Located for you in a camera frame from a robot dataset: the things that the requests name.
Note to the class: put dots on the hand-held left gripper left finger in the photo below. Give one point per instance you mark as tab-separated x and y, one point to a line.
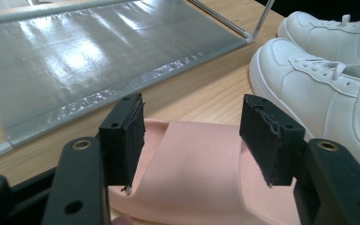
118	146

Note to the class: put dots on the grey metal shoe rack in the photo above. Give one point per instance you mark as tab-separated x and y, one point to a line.
75	62

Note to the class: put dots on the white lace-up sneaker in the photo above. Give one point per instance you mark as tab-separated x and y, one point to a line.
309	84
318	34

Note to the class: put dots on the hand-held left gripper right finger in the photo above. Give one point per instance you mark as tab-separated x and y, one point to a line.
268	146

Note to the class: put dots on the pink rubber slipper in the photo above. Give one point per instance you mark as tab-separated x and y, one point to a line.
193	162

